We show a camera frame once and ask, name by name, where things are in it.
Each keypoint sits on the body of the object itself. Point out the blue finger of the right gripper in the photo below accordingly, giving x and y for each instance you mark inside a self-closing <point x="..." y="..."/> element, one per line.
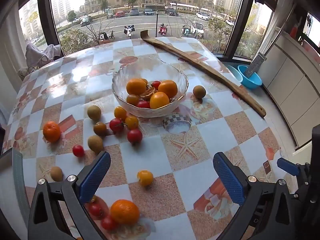
<point x="288" y="166"/>

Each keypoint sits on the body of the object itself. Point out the crumpled white cloth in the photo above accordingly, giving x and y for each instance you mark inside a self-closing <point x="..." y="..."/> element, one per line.
<point x="36" y="58"/>

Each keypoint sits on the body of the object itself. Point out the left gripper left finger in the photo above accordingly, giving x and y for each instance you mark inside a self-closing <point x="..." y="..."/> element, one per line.
<point x="46" y="220"/>

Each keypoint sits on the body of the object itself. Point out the orange in bowl right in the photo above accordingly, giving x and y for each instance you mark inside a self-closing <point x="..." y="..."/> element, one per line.
<point x="168" y="87"/>

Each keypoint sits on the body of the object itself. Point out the small red cherry tomato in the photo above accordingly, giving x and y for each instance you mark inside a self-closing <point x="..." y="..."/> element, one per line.
<point x="78" y="151"/>

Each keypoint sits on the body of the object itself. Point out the yellow cherry tomato lone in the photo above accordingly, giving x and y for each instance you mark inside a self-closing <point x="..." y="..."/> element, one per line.
<point x="145" y="178"/>

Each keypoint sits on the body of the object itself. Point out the orange tangerine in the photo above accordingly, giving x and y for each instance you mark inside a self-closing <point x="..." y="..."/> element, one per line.
<point x="125" y="212"/>
<point x="51" y="131"/>

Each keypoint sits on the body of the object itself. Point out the large orange in bowl left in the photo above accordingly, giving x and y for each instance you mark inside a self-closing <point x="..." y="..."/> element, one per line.
<point x="136" y="86"/>

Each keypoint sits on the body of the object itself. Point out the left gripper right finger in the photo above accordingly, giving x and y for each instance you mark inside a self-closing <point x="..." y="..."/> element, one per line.
<point x="267" y="207"/>

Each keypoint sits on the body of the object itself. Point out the clear glass fruit bowl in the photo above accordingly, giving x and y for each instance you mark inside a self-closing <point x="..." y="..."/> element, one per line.
<point x="139" y="105"/>

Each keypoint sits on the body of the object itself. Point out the orange in bowl front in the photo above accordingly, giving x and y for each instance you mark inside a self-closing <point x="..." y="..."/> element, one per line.
<point x="158" y="100"/>

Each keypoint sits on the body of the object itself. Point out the green-brown longan top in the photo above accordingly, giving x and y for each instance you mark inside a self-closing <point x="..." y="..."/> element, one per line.
<point x="94" y="112"/>

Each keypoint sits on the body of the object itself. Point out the grey washboard in basin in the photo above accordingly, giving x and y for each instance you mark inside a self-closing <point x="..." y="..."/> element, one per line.
<point x="255" y="65"/>

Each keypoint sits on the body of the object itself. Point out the green-brown longan lower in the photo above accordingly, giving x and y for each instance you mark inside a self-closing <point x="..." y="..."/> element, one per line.
<point x="95" y="143"/>

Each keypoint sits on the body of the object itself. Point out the green-brown longan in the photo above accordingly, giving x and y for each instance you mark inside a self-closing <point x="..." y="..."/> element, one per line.
<point x="94" y="112"/>
<point x="95" y="143"/>

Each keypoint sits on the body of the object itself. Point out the yellow cherry tomato upper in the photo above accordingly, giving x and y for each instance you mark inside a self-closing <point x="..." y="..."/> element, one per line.
<point x="120" y="113"/>

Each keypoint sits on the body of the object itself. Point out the long wooden stick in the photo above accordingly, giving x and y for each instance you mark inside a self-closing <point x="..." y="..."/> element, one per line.
<point x="206" y="69"/>

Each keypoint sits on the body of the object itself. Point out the brown longan middle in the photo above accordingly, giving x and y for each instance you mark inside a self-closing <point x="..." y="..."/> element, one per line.
<point x="100" y="129"/>

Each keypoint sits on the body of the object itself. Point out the blue plastic basin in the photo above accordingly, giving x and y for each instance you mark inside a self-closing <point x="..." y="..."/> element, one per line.
<point x="252" y="82"/>

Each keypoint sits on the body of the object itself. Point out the white tray with green rim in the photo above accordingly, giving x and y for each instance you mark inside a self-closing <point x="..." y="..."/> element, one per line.
<point x="14" y="202"/>

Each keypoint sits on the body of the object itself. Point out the yellow cherry tomato cluster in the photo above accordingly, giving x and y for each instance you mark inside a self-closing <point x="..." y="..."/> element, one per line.
<point x="131" y="122"/>

